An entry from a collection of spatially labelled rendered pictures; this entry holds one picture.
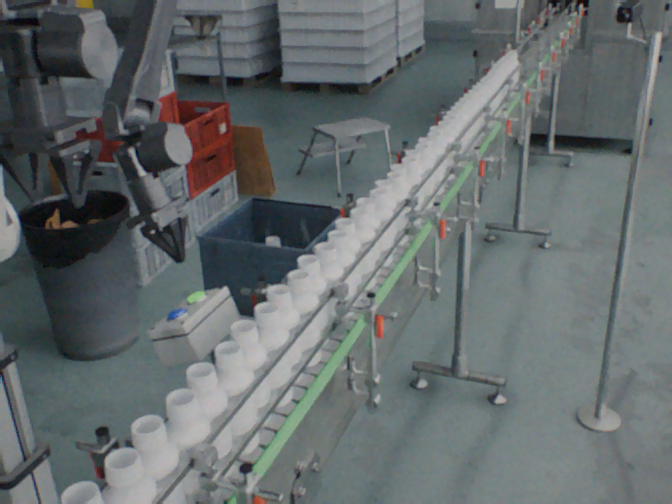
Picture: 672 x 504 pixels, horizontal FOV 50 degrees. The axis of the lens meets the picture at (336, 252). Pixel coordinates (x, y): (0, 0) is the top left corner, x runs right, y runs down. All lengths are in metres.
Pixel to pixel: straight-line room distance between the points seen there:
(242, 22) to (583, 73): 4.06
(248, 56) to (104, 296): 5.64
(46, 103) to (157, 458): 0.42
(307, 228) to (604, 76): 4.00
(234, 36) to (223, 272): 6.69
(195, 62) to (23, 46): 8.00
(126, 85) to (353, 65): 6.72
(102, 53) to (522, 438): 2.19
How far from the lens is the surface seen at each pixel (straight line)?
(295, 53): 8.06
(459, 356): 2.78
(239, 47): 8.47
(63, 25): 0.82
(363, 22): 7.75
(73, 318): 3.19
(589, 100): 5.85
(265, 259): 1.84
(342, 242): 1.31
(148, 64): 1.19
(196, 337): 1.17
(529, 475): 2.57
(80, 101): 3.64
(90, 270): 3.07
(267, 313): 1.10
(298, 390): 1.18
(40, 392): 3.18
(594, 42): 5.78
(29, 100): 0.86
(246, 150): 4.82
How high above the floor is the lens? 1.68
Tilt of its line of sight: 25 degrees down
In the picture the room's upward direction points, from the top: 2 degrees counter-clockwise
